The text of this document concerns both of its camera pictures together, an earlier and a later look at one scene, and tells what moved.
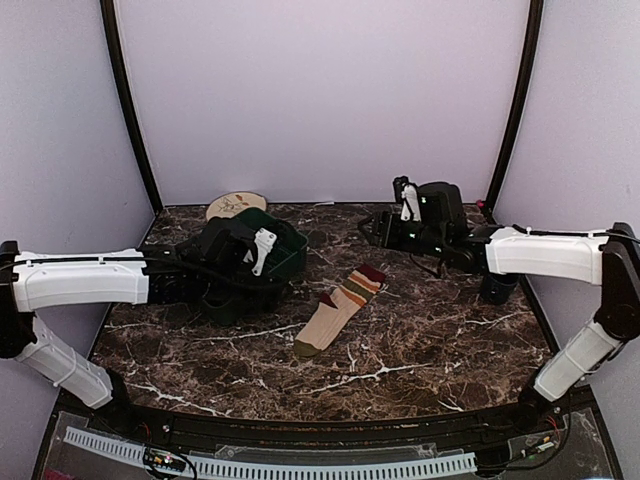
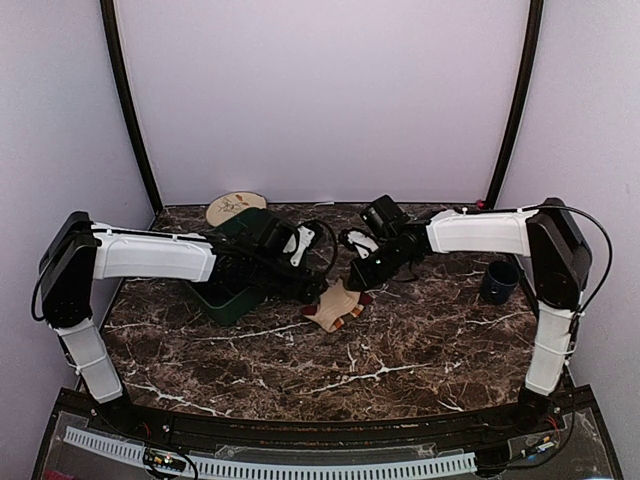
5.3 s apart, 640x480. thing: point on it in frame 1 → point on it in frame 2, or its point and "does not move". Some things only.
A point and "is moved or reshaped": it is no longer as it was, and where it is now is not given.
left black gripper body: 262,299 → 291,287
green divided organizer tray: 250,258 does not move
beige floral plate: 231,203 does not move
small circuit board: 159,458 does not move
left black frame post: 111,29 does not move
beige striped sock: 337,309 is moved or reshaped
